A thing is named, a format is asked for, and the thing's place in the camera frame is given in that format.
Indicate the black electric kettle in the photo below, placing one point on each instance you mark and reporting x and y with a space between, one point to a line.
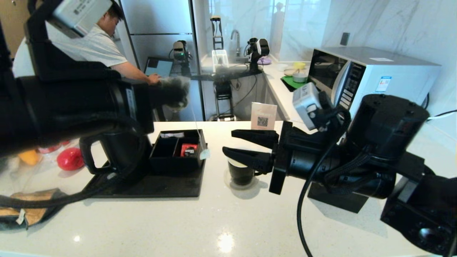
117 150

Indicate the black compartment organizer box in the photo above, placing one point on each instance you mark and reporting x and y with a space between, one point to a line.
175 166

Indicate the dark wall socket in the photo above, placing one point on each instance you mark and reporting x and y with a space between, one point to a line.
344 39

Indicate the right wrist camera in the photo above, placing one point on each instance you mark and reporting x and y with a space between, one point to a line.
305 101

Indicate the brown and black cloth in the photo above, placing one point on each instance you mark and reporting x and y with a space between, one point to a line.
32 216

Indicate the green placemat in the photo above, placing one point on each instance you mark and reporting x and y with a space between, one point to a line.
291 84

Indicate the silver refrigerator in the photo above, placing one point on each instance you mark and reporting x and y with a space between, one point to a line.
160 18

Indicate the QR code sign stand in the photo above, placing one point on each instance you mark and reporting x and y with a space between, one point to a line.
263 114

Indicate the orange fruit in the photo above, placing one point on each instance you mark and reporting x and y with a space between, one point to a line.
28 157

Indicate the camera device green light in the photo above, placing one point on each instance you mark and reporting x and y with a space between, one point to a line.
179 49

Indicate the purple plate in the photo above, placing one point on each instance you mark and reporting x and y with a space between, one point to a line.
266 61

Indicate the black pedestal table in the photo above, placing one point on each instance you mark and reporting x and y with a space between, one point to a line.
223 91

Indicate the beige round coaster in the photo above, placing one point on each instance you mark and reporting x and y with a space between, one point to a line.
227 182

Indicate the red sachet packet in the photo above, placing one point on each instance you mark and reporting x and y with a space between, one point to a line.
187 150

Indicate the brown wooden door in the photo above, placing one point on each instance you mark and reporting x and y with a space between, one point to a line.
14 25

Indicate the person's right hand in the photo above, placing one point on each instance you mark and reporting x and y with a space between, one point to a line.
154 79

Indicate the white sachet packets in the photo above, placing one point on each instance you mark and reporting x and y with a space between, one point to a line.
171 135

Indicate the silver microwave oven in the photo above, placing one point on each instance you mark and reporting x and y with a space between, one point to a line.
392 75

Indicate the chrome sink faucet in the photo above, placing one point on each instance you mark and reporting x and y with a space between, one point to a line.
236 39

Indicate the black mug white inside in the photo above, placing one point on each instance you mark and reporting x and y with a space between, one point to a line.
241 176

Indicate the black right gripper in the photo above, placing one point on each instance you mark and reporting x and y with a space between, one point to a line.
307 160

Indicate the grey white bowl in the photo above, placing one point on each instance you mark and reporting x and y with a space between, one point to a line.
299 77

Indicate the black background robot arm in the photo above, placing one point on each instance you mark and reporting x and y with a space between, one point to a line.
257 50

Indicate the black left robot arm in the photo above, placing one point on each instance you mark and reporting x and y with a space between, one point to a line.
53 103

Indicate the person's right forearm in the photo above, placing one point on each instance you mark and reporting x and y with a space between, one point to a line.
132 73

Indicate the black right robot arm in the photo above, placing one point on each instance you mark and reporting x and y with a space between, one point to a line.
392 125

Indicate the blurred red-capped water bottle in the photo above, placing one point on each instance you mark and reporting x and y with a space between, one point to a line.
50 148

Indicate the black serving tray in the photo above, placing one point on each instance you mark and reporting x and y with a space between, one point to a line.
171 187

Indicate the yellow bowl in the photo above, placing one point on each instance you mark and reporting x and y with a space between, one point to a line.
299 66

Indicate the open laptop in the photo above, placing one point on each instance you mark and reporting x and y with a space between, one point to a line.
160 67

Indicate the black tissue box white lid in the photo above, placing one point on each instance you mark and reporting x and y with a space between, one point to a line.
335 200

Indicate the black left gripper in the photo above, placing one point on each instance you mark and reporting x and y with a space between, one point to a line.
141 107

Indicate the red ball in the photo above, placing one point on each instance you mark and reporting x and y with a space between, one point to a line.
70 159

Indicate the person in grey t-shirt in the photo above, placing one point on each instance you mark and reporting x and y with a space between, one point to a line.
93 46

